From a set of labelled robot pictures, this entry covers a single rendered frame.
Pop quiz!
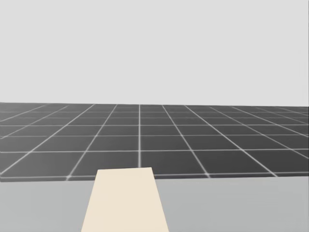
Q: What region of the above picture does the tall board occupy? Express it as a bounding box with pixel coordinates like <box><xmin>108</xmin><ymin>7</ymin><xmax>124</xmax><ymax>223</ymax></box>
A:
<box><xmin>80</xmin><ymin>167</ymin><xmax>170</xmax><ymax>232</ymax></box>

